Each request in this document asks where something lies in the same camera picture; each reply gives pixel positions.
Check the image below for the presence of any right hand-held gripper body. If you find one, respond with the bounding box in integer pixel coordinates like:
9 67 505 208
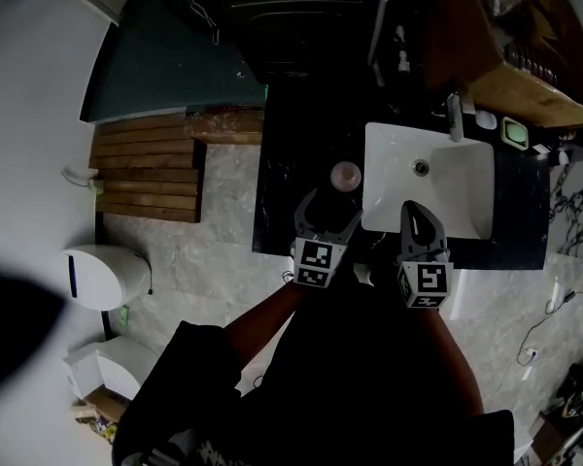
395 240 456 311

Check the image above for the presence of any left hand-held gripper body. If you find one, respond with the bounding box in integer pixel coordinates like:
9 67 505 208
290 220 348 291

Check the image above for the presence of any pink round bottle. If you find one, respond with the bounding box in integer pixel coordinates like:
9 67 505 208
329 160 362 193

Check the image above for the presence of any person's right forearm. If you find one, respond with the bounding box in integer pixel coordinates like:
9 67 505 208
420 306 486 419

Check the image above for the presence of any person's left forearm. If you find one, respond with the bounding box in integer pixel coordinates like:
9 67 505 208
222 279 313 371

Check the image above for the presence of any white sink basin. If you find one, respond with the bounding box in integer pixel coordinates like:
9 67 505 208
360 121 497 242

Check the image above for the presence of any black marble sink counter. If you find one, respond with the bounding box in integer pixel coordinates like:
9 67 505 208
251 83 551 272

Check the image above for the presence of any chrome faucet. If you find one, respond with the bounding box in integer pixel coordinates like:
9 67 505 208
445 92 466 144

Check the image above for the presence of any person's black clothing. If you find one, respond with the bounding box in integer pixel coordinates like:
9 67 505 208
111 257 516 466

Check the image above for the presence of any green soap dish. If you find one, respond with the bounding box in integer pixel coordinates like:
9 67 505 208
500 116 531 151

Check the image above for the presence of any marble pattern cabinet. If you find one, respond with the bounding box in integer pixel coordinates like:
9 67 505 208
547 159 583 261

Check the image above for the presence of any wooden slatted platform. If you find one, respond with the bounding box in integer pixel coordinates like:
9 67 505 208
87 113 208 224

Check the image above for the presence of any dark green mat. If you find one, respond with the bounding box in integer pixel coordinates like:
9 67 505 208
79 15 269 124

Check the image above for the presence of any white toilet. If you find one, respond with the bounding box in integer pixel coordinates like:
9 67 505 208
59 244 151 312

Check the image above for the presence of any white drain pipe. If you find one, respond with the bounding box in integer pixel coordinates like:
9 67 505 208
367 0 400 86

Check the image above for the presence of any white lidded bin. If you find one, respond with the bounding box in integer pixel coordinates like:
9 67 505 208
61 334 162 401

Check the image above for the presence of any clear plastic bag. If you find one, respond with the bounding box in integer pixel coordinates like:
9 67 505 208
475 0 583 84

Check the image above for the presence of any cardboard box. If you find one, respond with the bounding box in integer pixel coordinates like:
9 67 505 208
72 386 130 439

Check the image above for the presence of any black floor cable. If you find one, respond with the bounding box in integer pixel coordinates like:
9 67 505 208
516 286 583 367

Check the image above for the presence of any wooden wall shelf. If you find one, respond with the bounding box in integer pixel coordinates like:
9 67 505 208
425 0 583 130

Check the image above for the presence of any white wall hose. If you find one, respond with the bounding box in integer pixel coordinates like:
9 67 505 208
60 164 104 196

